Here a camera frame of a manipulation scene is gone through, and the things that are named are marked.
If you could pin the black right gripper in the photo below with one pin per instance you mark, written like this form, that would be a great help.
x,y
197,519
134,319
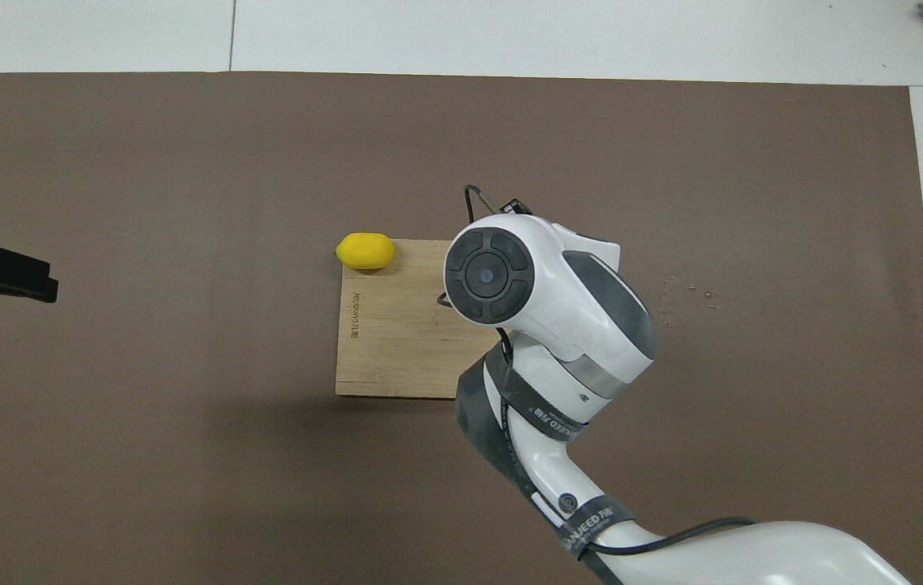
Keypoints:
x,y
517,205

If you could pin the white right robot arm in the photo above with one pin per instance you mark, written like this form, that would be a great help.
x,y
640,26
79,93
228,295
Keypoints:
x,y
575,309

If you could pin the yellow lemon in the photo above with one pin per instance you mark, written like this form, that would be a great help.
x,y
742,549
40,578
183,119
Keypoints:
x,y
366,251

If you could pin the bamboo cutting board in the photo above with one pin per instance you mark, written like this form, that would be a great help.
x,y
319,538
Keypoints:
x,y
396,341

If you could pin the brown paper table mat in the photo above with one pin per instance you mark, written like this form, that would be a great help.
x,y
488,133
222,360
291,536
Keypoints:
x,y
185,447

